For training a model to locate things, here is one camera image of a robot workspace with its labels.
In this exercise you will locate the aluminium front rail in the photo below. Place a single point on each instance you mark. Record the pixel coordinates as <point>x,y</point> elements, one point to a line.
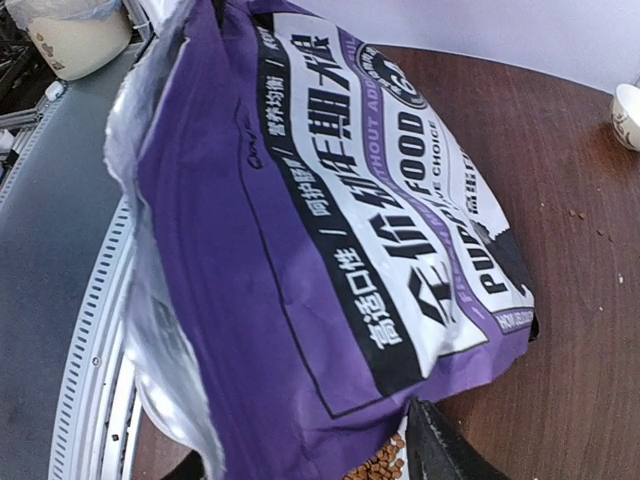
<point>98,412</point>

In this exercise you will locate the small white round bowl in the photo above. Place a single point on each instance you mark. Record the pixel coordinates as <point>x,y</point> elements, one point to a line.
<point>625,115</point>

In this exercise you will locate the kibble in near bowl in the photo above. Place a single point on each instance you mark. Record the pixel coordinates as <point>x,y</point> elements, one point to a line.
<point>387,464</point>

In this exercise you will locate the white plastic lined bin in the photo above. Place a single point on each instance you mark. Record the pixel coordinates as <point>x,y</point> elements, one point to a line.
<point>75,38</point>

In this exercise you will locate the purple puppy food bag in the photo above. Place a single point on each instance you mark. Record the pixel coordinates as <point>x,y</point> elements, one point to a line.
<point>313,249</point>

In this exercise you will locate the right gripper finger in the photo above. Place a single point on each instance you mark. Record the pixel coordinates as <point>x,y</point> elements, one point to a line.
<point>437,451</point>

